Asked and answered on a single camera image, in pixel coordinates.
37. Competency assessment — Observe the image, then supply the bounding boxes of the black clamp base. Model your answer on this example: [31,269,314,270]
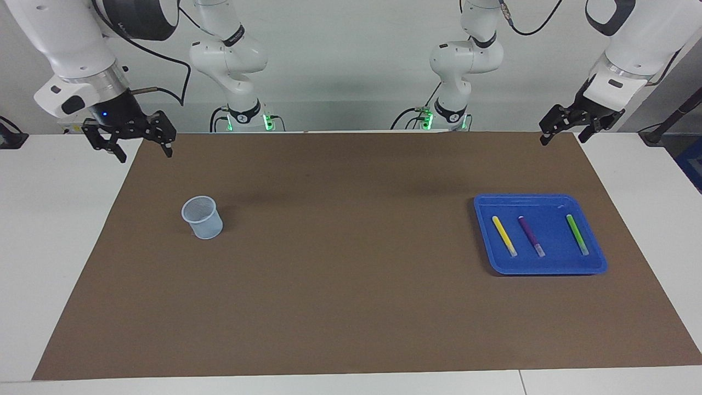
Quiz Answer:
[0,116,29,150]

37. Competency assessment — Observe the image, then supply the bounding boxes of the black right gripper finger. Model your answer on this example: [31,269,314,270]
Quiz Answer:
[82,124,128,163]
[144,111,177,159]

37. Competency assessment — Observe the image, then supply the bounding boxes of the translucent plastic cup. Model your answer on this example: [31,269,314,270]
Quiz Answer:
[182,196,224,240]

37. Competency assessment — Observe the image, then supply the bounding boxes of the black stand leg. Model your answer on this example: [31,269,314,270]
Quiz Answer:
[638,88,702,146]

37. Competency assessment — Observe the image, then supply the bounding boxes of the brown table mat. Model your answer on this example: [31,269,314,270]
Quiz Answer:
[32,131,702,381]

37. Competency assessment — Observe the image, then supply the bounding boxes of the blue plastic tray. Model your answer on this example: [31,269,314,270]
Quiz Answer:
[473,193,608,276]

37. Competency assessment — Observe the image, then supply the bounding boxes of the purple pen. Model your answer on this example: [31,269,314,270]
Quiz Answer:
[518,216,546,258]

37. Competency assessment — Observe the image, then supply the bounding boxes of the blue box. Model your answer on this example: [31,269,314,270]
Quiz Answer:
[676,137,702,194]

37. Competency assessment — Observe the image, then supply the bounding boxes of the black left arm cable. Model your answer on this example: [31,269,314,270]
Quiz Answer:
[496,0,565,37]

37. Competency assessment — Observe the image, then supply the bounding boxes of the yellow pen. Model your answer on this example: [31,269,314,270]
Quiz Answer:
[492,216,518,257]

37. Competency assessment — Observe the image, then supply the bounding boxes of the green pen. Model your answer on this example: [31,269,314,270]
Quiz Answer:
[566,214,590,256]

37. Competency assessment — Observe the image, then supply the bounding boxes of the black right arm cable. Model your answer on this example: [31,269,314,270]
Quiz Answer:
[90,0,191,106]

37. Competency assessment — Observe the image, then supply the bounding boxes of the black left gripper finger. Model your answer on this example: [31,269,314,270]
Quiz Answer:
[577,118,615,144]
[539,104,575,146]

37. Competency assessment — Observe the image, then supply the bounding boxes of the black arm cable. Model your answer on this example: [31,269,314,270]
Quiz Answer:
[496,0,565,37]
[90,0,191,106]

